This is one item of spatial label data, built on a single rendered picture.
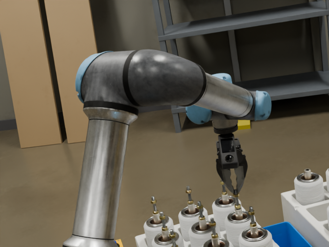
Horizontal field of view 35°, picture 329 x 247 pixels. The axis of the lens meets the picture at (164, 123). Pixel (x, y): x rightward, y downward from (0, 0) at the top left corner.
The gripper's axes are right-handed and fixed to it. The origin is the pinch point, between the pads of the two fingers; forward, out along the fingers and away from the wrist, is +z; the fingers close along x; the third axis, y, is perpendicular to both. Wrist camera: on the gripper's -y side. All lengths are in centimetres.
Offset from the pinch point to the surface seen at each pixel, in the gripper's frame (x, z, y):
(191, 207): 14.6, 7.5, 7.8
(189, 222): 15.8, 10.9, 4.4
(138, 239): 33.9, 16.8, 8.3
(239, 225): 0.5, 10.1, -3.8
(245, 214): -2.0, 9.5, 1.5
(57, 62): 94, -17, 186
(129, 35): 48, -22, 221
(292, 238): -17.1, 27.6, 13.0
